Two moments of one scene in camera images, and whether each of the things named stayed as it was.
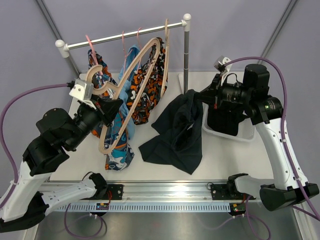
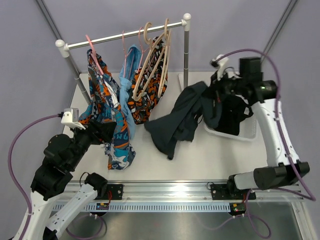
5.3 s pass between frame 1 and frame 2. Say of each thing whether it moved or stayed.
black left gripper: moved
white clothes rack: stayed
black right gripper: moved
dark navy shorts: moved
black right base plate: stayed
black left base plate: stayed
